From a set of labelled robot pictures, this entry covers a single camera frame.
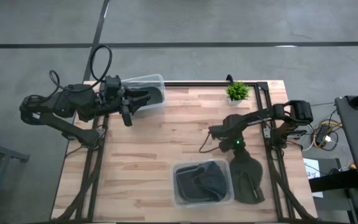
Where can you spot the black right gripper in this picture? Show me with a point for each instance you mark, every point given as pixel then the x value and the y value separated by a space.
pixel 233 144

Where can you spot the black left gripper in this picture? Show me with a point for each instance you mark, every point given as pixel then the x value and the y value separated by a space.
pixel 117 101

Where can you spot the green bucket hat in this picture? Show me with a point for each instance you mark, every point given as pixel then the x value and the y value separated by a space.
pixel 156 95
pixel 244 186

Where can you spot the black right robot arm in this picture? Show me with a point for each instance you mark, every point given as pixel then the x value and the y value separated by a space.
pixel 259 116

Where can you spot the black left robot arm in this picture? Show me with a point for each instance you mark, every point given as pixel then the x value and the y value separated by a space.
pixel 73 102

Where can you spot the clear plastic container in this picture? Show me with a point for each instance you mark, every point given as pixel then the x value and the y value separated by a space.
pixel 204 203
pixel 141 80

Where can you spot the small green potted plant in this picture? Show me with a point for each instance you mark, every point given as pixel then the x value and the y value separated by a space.
pixel 237 91

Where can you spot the white paper sheet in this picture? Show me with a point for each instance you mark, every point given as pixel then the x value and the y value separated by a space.
pixel 312 169

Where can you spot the black clamp knob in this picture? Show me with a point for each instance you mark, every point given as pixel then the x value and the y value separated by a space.
pixel 229 78

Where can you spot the black power adapter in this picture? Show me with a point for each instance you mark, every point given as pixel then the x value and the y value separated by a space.
pixel 323 132

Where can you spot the black beam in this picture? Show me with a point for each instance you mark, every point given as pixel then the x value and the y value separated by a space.
pixel 334 182

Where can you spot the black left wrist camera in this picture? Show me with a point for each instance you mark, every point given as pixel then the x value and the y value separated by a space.
pixel 112 82

